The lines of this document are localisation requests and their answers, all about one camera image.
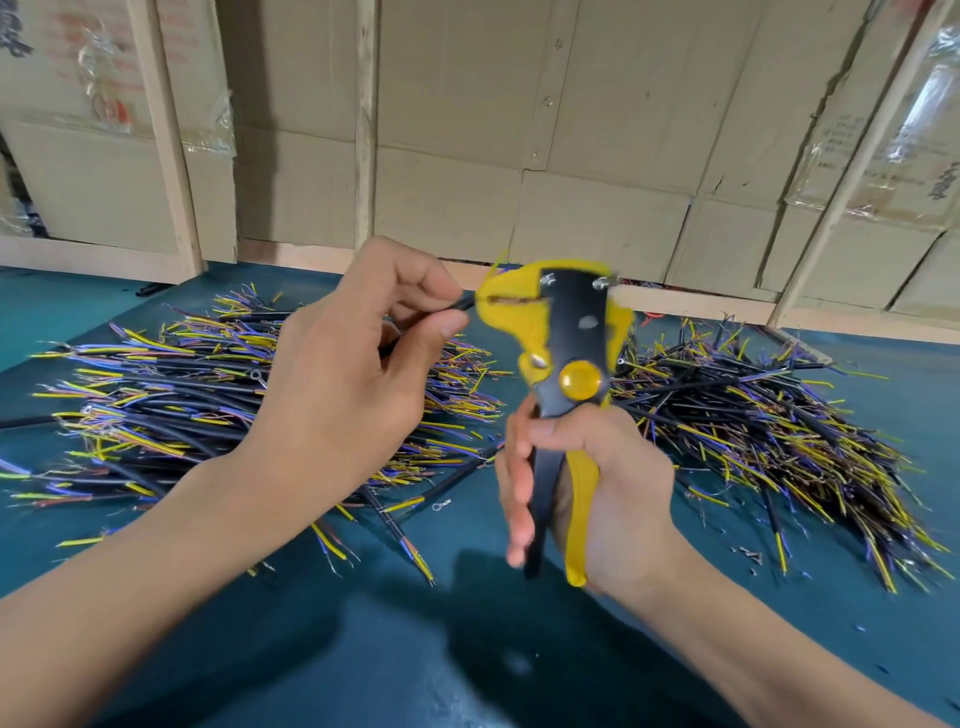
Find person's left hand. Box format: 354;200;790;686
246;236;471;520

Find person's right hand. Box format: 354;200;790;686
495;393;678;601

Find short black cable piece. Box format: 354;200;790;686
378;291;478;360

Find yellow black wire stripper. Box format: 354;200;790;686
474;258;636;589

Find person's left forearm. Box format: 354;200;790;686
0;450;354;728

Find person's right forearm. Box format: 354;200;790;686
592;525;950;728

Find large plain cardboard panel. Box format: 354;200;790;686
216;0;875;303

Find cardboard panel with clear tape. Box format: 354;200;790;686
757;0;960;322

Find printed cardboard panel with tape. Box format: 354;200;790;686
0;0;240;265

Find loose black cable yellow ends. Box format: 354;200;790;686
358;483;438;588

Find heap of stripped multicolour cables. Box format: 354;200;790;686
611;315;955;595

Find thin wooden frame post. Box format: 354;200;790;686
353;0;380;253

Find pile of cut multicolour cables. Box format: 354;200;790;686
0;282;515;560

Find wide wooden frame post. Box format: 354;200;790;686
126;0;207;280

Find wooden base rail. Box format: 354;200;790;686
0;234;960;348

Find slanted wooden frame post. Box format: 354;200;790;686
767;0;957;329

